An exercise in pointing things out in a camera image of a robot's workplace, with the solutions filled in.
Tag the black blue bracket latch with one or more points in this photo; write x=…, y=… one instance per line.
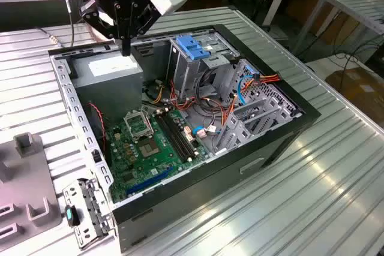
x=70, y=215

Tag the green motherboard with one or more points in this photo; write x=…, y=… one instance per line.
x=144, y=172

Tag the blue plastic drive latch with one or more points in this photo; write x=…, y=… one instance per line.
x=189, y=46

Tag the black case fan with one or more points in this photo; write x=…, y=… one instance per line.
x=96, y=124

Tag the grey optical drive cage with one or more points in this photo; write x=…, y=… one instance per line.
x=186, y=70

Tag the grey metal disk bay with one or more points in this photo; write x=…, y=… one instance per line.
x=270, y=109

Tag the grey power supply unit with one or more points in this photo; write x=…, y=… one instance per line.
x=105, y=88

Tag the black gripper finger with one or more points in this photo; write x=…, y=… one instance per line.
x=147, y=16
x=91, y=13

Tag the black open PC case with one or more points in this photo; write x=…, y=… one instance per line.
x=210, y=184

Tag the grey parts rack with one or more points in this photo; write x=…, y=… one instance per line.
x=24, y=184

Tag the blue expansion slot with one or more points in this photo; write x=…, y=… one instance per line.
x=150, y=179

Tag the metal expansion bracket cover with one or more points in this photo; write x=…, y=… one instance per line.
x=90, y=205

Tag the black RAM slot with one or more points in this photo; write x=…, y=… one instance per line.
x=174, y=136
x=170, y=136
x=178, y=136
x=181, y=136

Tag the metal slat table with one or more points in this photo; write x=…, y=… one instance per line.
x=354, y=7

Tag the large flat cardboard box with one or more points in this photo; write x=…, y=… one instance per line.
x=360, y=88

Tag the CPU socket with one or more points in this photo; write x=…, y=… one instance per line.
x=148, y=149

